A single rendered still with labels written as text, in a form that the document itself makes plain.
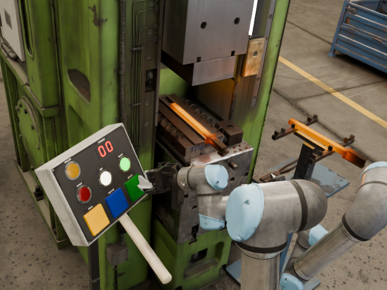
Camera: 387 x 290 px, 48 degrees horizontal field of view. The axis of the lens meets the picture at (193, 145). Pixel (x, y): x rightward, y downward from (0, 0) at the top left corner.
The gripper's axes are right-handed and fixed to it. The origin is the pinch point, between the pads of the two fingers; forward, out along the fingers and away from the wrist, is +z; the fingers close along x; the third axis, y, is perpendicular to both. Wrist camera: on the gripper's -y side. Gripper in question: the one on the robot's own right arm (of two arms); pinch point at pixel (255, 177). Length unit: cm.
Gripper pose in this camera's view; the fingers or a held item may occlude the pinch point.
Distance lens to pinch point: 167.9
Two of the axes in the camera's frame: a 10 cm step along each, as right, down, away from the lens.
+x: 8.3, -2.5, 5.0
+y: -0.9, 8.2, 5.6
